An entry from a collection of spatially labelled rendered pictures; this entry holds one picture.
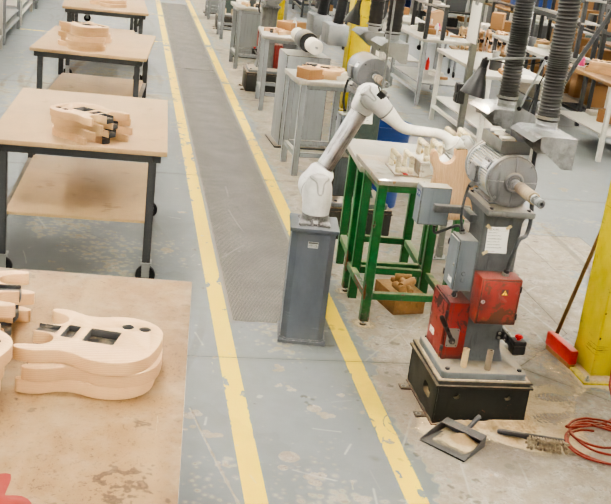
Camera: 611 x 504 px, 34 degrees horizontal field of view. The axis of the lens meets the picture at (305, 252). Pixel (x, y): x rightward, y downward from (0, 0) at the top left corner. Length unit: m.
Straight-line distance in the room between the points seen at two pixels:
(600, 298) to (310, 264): 1.66
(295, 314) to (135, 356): 2.72
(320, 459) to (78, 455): 2.03
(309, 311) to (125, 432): 2.90
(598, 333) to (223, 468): 2.44
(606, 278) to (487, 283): 1.14
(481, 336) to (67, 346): 2.59
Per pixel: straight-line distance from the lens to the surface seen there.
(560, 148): 4.62
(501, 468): 4.90
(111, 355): 3.10
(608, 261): 5.88
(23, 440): 2.93
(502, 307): 5.00
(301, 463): 4.64
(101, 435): 2.95
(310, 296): 5.70
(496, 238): 4.98
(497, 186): 4.87
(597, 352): 5.98
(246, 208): 8.20
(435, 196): 5.11
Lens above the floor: 2.38
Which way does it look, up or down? 19 degrees down
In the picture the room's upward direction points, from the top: 7 degrees clockwise
